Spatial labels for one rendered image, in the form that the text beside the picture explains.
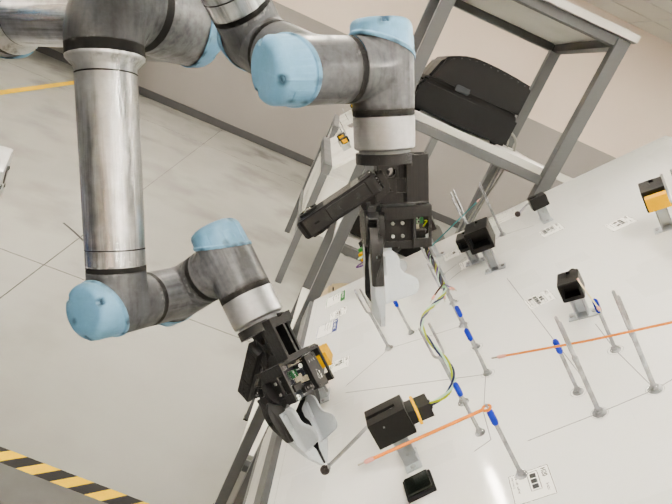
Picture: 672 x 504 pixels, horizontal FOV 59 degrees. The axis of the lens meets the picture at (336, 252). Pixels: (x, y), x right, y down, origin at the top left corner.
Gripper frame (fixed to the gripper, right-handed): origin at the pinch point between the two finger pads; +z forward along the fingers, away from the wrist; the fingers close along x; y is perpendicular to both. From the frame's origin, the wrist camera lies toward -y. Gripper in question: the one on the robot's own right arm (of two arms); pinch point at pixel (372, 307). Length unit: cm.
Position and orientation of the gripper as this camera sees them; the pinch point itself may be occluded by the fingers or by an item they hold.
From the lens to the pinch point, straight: 78.5
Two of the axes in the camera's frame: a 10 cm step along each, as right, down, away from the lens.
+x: -0.6, -2.4, 9.7
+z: 0.4, 9.7, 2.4
